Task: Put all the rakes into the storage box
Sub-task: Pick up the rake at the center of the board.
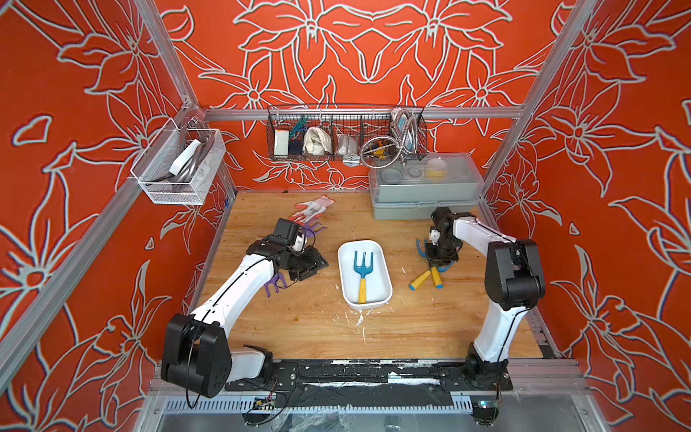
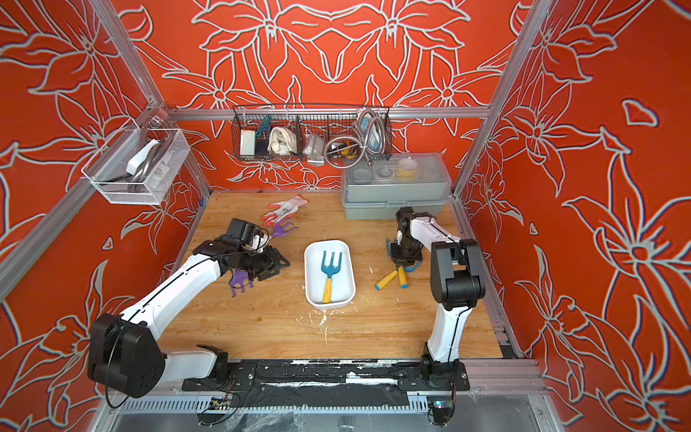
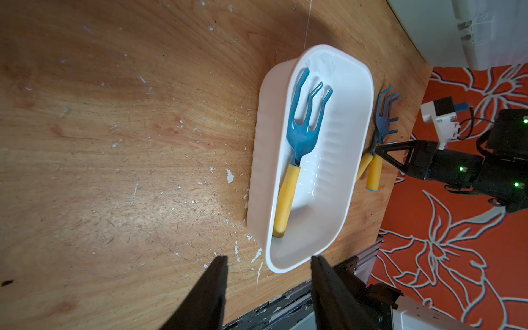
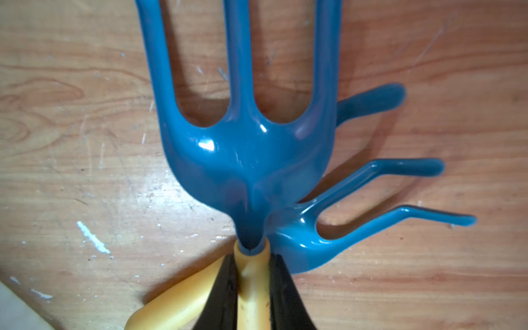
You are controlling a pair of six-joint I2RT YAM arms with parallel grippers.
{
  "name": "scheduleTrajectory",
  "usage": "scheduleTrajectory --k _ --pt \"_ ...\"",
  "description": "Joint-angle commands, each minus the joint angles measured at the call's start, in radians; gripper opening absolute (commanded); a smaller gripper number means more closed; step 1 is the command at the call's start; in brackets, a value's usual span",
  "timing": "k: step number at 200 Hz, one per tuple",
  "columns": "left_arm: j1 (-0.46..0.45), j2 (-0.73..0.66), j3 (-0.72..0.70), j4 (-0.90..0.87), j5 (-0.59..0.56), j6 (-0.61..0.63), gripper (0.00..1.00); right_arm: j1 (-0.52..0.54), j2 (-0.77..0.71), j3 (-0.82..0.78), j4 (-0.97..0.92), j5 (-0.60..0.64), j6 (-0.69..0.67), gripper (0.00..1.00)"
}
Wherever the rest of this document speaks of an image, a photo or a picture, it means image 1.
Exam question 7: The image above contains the white plastic storage box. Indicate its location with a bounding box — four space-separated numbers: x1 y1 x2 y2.
338 239 393 311

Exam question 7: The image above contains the grey plastic toolbox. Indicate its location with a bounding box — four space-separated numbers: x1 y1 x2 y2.
368 153 483 221

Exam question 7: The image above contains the white box in basket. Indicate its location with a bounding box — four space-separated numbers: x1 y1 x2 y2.
274 130 290 157

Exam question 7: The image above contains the coiled metal hose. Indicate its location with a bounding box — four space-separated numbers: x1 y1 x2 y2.
360 107 420 169

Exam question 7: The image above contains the black wire wall basket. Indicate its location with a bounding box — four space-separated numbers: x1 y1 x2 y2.
266 104 428 169

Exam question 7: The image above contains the white wire wall basket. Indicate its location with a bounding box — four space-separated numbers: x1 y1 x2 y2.
131 120 225 205

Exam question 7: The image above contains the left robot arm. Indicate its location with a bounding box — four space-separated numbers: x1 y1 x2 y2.
160 219 329 398

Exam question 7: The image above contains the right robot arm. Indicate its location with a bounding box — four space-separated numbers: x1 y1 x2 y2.
424 207 545 386

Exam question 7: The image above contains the white cloth in basket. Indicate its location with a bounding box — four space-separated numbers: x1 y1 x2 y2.
302 127 332 156

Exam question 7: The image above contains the blue claw rake yellow handle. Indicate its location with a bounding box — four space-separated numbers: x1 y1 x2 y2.
416 239 453 289

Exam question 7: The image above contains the white pink garden glove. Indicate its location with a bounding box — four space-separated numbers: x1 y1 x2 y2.
289 194 335 225

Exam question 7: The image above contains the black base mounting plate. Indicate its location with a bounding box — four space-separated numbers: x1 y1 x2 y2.
224 359 514 392

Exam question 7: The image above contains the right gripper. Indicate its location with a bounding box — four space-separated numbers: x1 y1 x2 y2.
423 237 458 266

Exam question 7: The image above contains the purple rake pink handle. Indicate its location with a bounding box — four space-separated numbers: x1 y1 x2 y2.
264 273 288 298

